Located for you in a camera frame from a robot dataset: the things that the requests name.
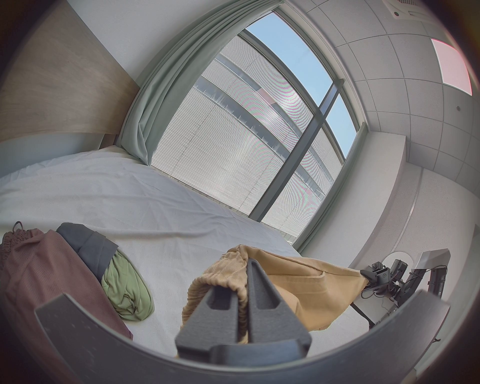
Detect white ceiling air vent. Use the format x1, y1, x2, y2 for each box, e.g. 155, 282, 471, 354
382, 0, 437, 24

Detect window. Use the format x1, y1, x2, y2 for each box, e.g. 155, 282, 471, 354
150, 7, 367, 250

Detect bed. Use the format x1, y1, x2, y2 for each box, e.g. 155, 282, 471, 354
0, 0, 305, 357

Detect tan shorts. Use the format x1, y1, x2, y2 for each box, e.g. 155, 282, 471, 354
181, 244, 370, 344

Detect black garment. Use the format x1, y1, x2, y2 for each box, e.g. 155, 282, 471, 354
56, 222, 119, 283

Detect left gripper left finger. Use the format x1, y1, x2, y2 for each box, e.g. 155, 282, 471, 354
175, 285, 241, 361

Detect ceiling light panel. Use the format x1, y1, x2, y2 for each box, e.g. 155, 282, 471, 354
430, 37, 474, 95

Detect brown shorts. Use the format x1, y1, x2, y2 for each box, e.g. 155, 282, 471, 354
0, 221, 134, 361

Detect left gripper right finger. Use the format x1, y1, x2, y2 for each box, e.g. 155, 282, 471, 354
245, 259, 313, 357

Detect blue-green curtain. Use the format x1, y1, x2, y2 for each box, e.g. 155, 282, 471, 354
119, 0, 286, 166

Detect green garment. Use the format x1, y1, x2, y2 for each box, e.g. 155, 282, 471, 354
101, 249, 155, 322

